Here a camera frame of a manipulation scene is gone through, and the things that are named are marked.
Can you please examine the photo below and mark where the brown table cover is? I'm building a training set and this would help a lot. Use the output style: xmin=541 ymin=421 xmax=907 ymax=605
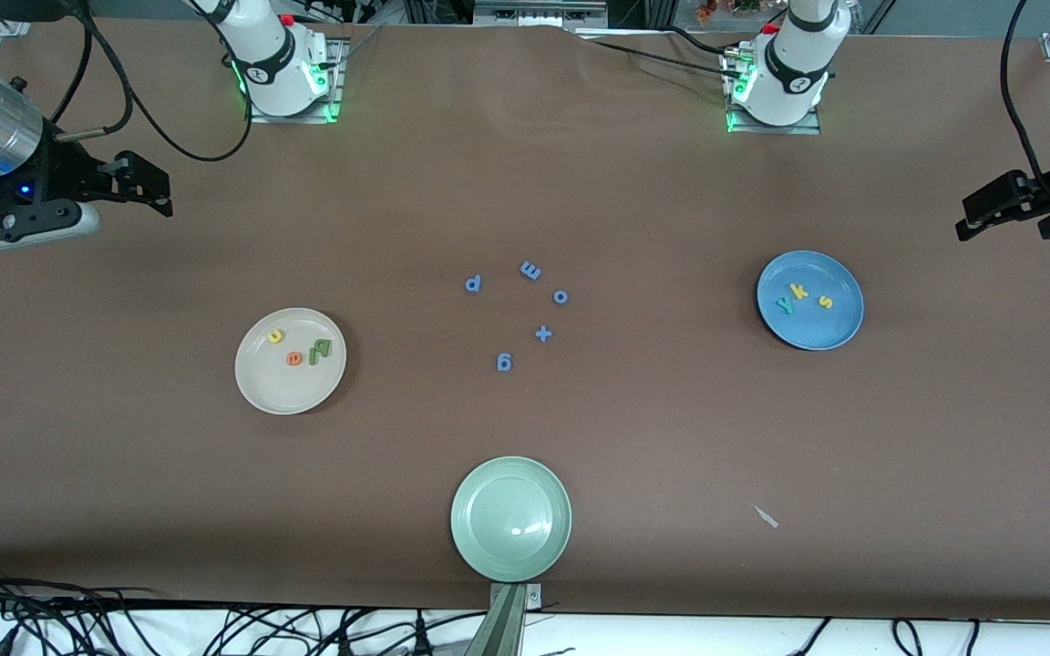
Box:
xmin=0 ymin=14 xmax=1050 ymax=620

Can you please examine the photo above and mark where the black cable on table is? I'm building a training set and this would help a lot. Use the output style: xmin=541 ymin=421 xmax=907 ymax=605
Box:
xmin=571 ymin=30 xmax=745 ymax=83

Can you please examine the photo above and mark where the grey metal frame piece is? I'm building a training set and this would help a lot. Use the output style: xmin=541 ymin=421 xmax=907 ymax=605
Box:
xmin=475 ymin=0 xmax=608 ymax=26

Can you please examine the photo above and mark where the pale green plate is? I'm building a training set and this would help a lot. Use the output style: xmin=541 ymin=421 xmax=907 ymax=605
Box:
xmin=450 ymin=456 xmax=573 ymax=583

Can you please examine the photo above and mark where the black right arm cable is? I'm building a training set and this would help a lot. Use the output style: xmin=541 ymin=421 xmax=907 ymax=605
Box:
xmin=51 ymin=0 xmax=254 ymax=163

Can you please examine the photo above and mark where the beige brown plate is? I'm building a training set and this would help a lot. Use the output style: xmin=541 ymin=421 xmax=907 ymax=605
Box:
xmin=234 ymin=307 xmax=347 ymax=416

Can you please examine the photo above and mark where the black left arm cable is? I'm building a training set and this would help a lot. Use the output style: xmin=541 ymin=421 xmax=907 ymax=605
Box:
xmin=999 ymin=0 xmax=1050 ymax=197

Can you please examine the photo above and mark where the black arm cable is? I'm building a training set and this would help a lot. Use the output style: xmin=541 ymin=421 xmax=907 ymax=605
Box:
xmin=999 ymin=0 xmax=1050 ymax=197
xmin=51 ymin=0 xmax=254 ymax=163

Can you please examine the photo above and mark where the grey metal camera bracket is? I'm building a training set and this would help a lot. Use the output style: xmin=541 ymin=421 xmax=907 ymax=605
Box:
xmin=463 ymin=583 xmax=544 ymax=656

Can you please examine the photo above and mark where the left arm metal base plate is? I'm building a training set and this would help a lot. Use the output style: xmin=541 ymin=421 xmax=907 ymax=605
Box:
xmin=721 ymin=46 xmax=823 ymax=136

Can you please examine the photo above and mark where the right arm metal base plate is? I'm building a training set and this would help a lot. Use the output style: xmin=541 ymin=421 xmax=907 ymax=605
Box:
xmin=244 ymin=36 xmax=345 ymax=125

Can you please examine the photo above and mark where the blue plate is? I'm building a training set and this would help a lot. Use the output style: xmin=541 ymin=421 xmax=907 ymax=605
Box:
xmin=757 ymin=251 xmax=865 ymax=352

